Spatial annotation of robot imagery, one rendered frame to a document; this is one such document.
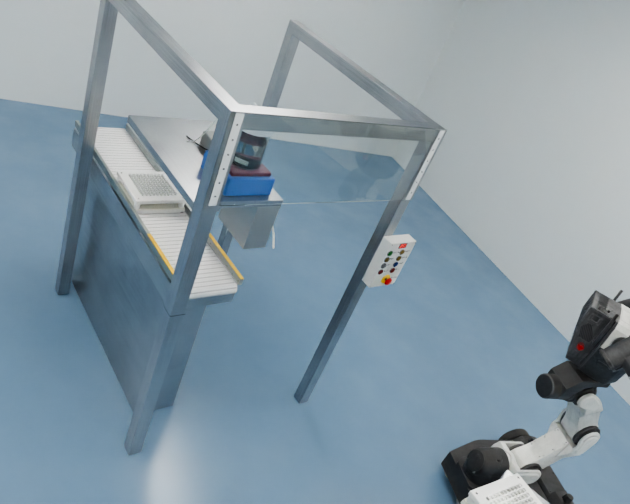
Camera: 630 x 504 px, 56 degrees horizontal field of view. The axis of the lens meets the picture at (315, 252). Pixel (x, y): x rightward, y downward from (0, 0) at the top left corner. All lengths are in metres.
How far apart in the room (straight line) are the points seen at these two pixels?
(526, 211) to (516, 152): 0.56
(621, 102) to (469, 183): 1.62
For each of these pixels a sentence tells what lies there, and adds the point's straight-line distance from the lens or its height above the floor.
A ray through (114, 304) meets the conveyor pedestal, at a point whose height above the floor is 0.32.
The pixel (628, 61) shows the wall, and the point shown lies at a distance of 5.32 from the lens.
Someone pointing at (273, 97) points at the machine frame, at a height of 1.28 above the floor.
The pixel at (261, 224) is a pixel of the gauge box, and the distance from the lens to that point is 2.28.
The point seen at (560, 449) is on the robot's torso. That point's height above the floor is 0.47.
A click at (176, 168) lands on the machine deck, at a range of 2.24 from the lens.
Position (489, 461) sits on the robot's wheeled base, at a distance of 3.22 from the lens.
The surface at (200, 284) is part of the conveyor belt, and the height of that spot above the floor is 0.88.
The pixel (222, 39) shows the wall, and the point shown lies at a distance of 5.64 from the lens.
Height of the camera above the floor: 2.36
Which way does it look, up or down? 31 degrees down
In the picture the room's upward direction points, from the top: 24 degrees clockwise
